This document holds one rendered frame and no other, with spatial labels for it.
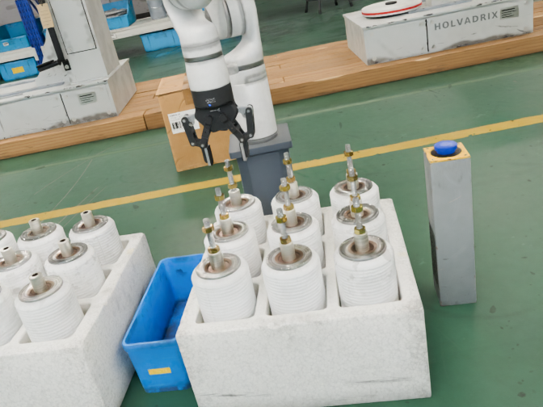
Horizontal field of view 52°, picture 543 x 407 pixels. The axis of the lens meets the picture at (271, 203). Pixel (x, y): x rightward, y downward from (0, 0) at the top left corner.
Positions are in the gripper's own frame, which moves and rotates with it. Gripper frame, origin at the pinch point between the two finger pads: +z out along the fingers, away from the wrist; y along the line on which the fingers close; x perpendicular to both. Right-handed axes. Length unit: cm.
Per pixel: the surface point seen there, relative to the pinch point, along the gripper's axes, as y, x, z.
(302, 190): 13.2, 1.3, 10.1
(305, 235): 14.3, -15.7, 10.7
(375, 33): 40, 177, 15
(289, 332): 11.3, -31.5, 18.7
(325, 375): 15.5, -31.5, 28.2
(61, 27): -105, 162, -15
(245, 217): 1.9, -4.5, 11.6
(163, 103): -41, 90, 11
